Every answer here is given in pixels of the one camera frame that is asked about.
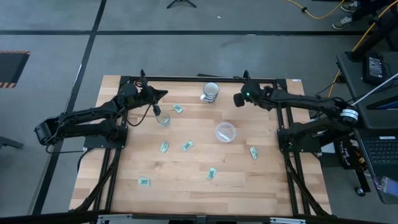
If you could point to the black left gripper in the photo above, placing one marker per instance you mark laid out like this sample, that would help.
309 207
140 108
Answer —
136 93

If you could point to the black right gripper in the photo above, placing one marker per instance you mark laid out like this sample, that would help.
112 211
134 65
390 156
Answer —
253 91

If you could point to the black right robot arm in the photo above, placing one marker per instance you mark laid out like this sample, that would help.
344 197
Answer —
304 102

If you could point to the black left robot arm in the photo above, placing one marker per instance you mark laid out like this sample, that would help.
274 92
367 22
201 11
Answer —
93 127

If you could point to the small clear glass jar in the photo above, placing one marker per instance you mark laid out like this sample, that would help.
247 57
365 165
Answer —
163 119

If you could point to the blue white patterned mug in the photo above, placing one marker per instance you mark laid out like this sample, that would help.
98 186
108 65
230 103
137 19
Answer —
210 91

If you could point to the clear round plastic container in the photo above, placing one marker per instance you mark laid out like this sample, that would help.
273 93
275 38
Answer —
225 132

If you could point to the black tripod base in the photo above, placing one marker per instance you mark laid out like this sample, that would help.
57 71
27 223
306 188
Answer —
181 2

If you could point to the black side table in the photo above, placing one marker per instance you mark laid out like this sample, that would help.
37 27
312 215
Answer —
351 77

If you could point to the black printed tote bag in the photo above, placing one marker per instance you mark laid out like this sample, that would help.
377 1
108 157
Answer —
346 154

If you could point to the person's shoe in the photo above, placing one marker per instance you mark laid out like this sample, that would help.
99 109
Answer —
349 6
342 23

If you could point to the thin white rod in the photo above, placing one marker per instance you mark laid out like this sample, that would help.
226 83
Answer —
374 89

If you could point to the black power adapter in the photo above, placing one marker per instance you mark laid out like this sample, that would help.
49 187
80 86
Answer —
374 67

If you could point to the black stand leg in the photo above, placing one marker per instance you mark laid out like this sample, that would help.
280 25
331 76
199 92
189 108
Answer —
373 40

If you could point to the hazard striped floor mat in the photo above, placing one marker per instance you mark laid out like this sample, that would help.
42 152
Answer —
12 68

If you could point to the black laptop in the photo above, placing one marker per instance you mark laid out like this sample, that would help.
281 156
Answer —
381 152

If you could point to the black caster wheel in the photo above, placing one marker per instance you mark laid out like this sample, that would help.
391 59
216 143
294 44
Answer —
360 191

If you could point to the black chair leg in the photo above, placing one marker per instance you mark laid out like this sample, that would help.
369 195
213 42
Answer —
9 142

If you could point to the person's leg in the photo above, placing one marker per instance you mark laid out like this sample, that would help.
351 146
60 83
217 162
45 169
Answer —
370 8

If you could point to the clear plastic badge holder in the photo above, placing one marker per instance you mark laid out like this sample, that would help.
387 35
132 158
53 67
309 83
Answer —
388 186

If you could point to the black aluminium table frame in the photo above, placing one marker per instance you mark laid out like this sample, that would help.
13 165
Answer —
202 79

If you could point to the black camera mount rail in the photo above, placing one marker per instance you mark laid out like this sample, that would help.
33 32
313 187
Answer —
199 219

